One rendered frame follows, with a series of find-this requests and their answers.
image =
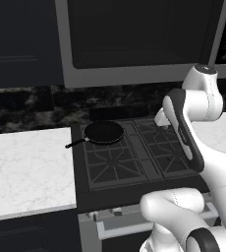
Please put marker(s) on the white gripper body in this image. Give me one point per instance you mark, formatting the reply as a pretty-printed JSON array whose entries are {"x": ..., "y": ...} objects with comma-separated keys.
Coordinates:
[{"x": 162, "y": 119}]

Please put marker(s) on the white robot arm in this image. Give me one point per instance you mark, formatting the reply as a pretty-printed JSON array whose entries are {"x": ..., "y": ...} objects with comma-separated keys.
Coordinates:
[{"x": 216, "y": 177}]

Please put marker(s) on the black gas stove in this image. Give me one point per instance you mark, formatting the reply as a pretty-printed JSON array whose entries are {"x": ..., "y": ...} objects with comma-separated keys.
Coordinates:
[{"x": 118, "y": 164}]

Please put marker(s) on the silver stove knob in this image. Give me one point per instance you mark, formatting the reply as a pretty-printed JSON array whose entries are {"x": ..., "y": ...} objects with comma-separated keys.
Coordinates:
[
  {"x": 93, "y": 215},
  {"x": 117, "y": 212}
]

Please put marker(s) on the black frying pan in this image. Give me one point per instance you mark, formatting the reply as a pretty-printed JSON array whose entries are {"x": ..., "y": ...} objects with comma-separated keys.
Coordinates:
[{"x": 103, "y": 132}]

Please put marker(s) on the silver microwave oven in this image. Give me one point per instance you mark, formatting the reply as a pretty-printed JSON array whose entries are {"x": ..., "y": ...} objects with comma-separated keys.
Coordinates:
[{"x": 134, "y": 36}]

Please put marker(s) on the dark base cupboard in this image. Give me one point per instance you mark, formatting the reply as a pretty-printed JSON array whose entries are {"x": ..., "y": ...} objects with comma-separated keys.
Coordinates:
[{"x": 33, "y": 233}]

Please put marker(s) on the dark wall cupboard door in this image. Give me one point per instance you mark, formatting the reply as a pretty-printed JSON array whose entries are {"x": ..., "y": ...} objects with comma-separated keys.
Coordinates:
[{"x": 20, "y": 42}]

